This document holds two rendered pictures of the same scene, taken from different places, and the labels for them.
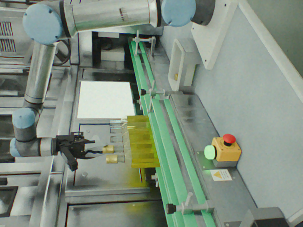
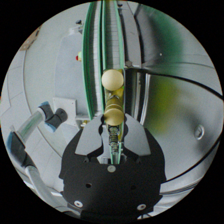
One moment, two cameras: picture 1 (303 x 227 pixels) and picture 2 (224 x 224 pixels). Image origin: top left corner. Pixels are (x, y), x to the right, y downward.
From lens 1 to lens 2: 1.09 m
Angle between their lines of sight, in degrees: 59
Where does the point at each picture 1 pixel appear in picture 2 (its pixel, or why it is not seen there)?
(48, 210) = not seen: outside the picture
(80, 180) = (214, 119)
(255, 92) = (63, 66)
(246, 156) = not seen: hidden behind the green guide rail
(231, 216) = not seen: hidden behind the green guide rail
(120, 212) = (168, 44)
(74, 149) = (94, 198)
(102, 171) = (174, 113)
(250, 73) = (61, 72)
